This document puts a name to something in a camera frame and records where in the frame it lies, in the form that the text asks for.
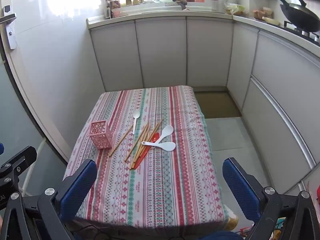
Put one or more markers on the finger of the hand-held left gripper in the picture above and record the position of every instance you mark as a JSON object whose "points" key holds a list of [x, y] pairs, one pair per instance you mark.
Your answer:
{"points": [[23, 156]]}

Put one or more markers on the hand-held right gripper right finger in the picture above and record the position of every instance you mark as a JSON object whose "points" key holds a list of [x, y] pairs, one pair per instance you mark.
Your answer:
{"points": [[240, 190]]}

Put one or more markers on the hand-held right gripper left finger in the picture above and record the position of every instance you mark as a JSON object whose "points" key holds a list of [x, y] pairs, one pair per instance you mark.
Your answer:
{"points": [[77, 190]]}

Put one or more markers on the pink lattice utensil holder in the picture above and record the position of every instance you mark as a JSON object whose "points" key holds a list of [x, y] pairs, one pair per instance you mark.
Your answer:
{"points": [[100, 135]]}

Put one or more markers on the bundle of wooden chopsticks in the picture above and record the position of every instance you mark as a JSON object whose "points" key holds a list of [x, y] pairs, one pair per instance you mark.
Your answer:
{"points": [[143, 140]]}

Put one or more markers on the white rice paddle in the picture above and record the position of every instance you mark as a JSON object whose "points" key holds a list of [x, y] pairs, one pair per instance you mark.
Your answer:
{"points": [[166, 146], [167, 130]]}

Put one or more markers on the red rice paddle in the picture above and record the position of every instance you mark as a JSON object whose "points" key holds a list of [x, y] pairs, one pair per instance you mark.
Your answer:
{"points": [[155, 138]]}

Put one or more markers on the white plastic spoon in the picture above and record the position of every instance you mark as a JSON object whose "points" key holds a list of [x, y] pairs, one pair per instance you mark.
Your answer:
{"points": [[136, 115]]}

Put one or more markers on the yellow bag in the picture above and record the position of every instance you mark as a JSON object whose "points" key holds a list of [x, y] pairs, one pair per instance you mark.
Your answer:
{"points": [[233, 221]]}

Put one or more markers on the striped patterned tablecloth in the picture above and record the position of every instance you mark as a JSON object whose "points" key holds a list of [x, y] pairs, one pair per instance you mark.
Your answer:
{"points": [[155, 192]]}

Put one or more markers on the brown floor mat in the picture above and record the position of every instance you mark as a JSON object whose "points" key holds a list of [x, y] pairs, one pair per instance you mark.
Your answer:
{"points": [[217, 105]]}

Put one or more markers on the white kitchen cabinet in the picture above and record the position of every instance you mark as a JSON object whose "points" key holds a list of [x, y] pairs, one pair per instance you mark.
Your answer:
{"points": [[162, 50]]}

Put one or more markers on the black gas stove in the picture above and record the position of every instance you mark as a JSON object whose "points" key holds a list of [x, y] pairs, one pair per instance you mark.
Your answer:
{"points": [[312, 36]]}

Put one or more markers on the pink cup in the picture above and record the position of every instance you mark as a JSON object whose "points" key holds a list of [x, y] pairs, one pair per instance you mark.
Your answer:
{"points": [[116, 13]]}

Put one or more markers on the plastic bag of vegetables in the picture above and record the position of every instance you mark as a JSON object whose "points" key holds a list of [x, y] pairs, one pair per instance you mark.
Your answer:
{"points": [[235, 9]]}

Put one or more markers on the black wok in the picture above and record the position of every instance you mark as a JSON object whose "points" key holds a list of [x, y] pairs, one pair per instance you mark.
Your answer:
{"points": [[297, 15]]}

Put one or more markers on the white jar with red lid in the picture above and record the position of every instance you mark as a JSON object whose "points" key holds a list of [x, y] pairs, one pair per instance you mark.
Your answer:
{"points": [[214, 4]]}

